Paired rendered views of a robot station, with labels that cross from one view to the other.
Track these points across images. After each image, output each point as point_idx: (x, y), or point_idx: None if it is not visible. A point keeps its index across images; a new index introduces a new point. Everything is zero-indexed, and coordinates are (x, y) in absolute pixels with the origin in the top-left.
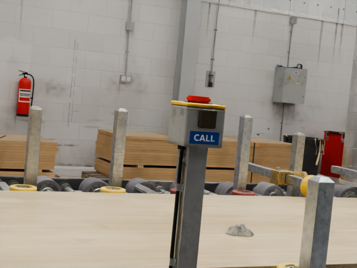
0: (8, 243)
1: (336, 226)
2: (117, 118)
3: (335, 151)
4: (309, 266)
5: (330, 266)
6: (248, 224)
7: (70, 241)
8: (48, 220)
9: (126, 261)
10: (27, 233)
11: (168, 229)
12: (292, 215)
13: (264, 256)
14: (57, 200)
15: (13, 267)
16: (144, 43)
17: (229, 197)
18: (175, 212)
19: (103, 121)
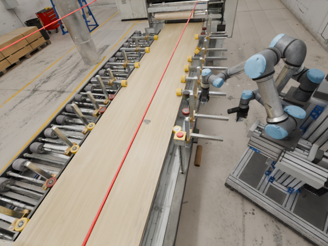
0: (132, 177)
1: (150, 98)
2: (74, 108)
3: (45, 20)
4: (188, 132)
5: (175, 120)
6: (140, 115)
7: (136, 162)
8: (115, 158)
9: (157, 158)
10: (124, 169)
11: (136, 134)
12: (137, 101)
13: (165, 128)
14: (95, 146)
15: (151, 184)
16: None
17: (113, 102)
18: (180, 153)
19: None
